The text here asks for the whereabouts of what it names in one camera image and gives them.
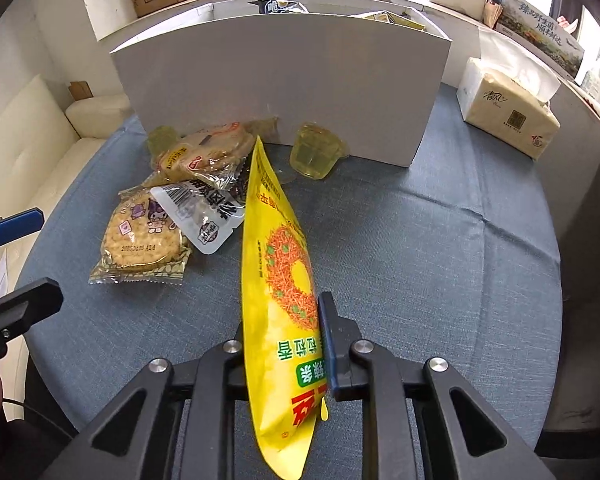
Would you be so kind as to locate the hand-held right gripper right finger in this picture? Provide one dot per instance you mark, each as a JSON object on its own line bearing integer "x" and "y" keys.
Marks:
{"x": 331, "y": 357}

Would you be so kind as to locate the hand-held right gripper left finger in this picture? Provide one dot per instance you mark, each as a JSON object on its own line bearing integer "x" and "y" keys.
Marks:
{"x": 225, "y": 365}

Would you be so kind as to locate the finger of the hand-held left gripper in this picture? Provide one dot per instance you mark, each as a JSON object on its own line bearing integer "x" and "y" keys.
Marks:
{"x": 22, "y": 305}
{"x": 15, "y": 225}

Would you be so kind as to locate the yellow snack packet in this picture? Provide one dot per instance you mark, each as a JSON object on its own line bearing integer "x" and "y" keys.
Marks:
{"x": 275, "y": 280}

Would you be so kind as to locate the white cardboard box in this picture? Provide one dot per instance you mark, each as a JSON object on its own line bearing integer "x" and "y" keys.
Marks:
{"x": 280, "y": 75}

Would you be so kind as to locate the long white snack packet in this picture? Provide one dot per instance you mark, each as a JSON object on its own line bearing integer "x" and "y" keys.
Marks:
{"x": 280, "y": 6}

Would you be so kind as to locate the green gold snack packet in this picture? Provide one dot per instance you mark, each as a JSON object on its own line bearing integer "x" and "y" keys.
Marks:
{"x": 385, "y": 16}

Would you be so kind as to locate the cream leather sofa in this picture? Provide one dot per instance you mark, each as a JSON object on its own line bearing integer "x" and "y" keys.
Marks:
{"x": 30, "y": 160}

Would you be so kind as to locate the round cracker cartoon packet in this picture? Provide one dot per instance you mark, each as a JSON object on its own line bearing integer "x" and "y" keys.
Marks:
{"x": 140, "y": 240}

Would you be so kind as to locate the blue tablecloth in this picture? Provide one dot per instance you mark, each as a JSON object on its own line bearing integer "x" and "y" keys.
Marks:
{"x": 430, "y": 260}

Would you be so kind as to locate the white barcode snack packet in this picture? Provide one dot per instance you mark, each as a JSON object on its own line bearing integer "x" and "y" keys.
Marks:
{"x": 205, "y": 220}

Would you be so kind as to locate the cardboard scrap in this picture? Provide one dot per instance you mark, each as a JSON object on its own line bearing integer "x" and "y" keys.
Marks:
{"x": 80, "y": 91}

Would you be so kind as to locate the yellow jelly cup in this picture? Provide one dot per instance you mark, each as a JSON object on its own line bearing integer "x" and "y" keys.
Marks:
{"x": 160, "y": 140}
{"x": 315, "y": 155}

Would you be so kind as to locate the dark snack packet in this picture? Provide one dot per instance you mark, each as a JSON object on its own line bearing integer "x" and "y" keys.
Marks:
{"x": 232, "y": 182}

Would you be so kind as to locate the beige rice cracker packet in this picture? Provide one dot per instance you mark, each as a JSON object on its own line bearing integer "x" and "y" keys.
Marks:
{"x": 205, "y": 150}

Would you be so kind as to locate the beige tissue pack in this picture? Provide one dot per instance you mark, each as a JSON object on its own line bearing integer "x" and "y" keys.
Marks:
{"x": 510, "y": 115}

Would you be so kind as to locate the small brown paper packet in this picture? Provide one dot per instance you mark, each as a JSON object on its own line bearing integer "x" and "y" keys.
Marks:
{"x": 492, "y": 7}

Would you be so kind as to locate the long printed landscape box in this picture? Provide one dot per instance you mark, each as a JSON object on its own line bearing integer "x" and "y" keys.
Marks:
{"x": 535, "y": 30}

